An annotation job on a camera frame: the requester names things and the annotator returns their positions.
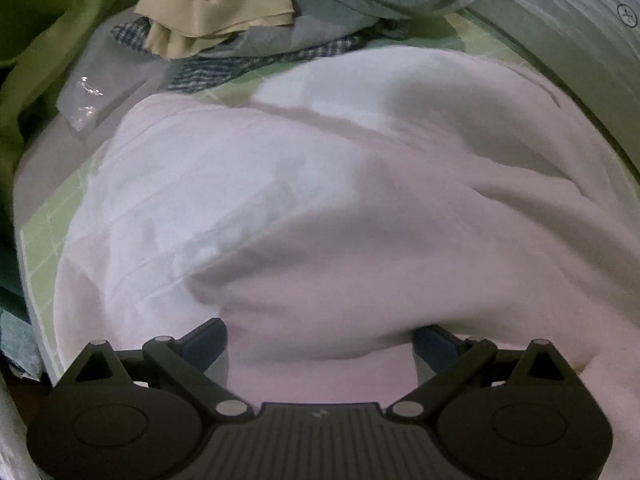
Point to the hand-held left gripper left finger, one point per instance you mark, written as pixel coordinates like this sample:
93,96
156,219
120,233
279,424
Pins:
207,342

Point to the teal cloth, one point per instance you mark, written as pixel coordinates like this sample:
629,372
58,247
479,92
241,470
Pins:
15,310

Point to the green cloth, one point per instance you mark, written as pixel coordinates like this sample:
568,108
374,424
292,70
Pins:
45,45

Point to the white striped bedding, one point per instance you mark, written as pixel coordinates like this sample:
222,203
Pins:
565,35

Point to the clear plastic bag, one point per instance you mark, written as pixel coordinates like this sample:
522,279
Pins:
95,95

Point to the white garment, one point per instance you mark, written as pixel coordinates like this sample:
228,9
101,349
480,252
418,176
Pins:
320,220

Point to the beige cloth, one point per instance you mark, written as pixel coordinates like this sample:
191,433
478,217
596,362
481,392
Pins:
215,5

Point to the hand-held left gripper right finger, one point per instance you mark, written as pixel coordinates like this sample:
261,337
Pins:
434,346

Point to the blue checked cloth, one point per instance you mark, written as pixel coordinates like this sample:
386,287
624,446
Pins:
225,66

